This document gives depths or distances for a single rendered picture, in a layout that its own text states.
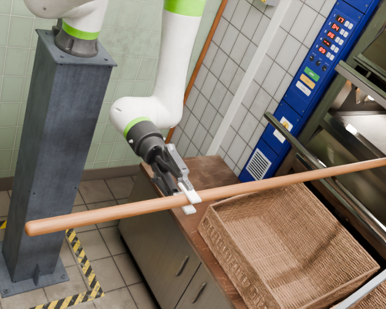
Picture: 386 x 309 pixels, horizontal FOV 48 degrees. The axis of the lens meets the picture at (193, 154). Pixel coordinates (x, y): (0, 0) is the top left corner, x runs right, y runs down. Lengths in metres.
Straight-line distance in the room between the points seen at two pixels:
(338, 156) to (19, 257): 1.48
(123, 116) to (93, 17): 0.39
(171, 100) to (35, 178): 0.71
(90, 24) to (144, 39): 0.90
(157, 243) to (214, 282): 0.43
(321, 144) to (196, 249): 0.74
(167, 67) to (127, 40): 1.07
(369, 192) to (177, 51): 1.06
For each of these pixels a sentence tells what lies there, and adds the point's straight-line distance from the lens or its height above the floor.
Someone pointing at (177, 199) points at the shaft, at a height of 1.21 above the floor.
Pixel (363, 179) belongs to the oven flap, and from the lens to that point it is 1.96.
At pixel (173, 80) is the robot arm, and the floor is 1.33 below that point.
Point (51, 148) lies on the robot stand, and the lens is 1.69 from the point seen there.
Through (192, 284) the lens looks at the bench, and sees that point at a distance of 1.97.
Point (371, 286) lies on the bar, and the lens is 1.46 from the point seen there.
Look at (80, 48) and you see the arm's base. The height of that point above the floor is 1.23.
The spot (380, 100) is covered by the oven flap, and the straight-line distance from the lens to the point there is 1.72.
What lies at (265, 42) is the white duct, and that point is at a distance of 2.25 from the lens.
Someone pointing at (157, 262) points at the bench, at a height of 0.26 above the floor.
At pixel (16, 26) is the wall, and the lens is 2.11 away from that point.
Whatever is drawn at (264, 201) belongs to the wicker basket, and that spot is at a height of 0.70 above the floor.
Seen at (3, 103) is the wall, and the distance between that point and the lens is 2.31.
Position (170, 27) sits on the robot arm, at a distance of 1.24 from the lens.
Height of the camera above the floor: 1.88
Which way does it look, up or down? 33 degrees down
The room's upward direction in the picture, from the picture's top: 25 degrees clockwise
